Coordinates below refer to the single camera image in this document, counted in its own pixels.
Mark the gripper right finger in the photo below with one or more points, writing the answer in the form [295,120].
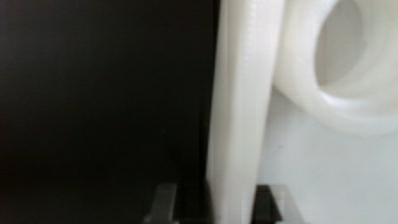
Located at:
[267,212]

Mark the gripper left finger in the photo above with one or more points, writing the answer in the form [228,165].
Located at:
[160,215]

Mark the white square table top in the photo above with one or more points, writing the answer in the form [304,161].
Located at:
[304,111]

